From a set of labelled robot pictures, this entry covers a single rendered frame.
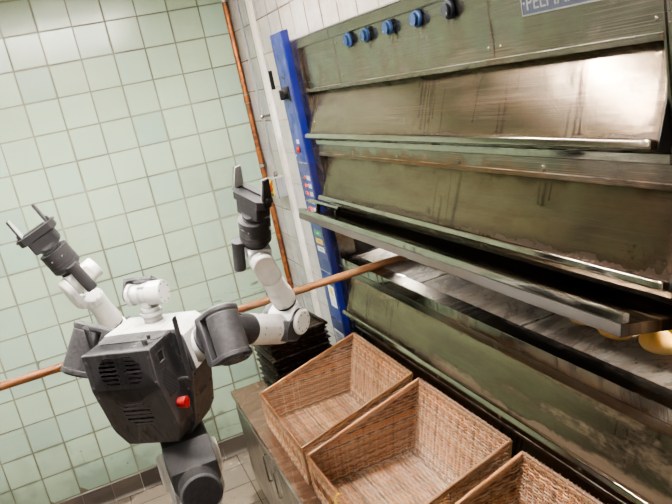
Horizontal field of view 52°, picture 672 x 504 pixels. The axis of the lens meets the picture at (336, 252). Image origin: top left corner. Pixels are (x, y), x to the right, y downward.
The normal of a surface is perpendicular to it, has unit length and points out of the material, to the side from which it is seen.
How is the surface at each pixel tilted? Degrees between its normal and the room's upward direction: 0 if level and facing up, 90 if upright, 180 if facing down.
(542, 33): 90
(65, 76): 90
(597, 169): 90
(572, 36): 90
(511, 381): 70
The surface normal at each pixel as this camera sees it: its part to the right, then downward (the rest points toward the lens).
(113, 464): 0.37, 0.17
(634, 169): -0.91, 0.28
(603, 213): -0.92, -0.07
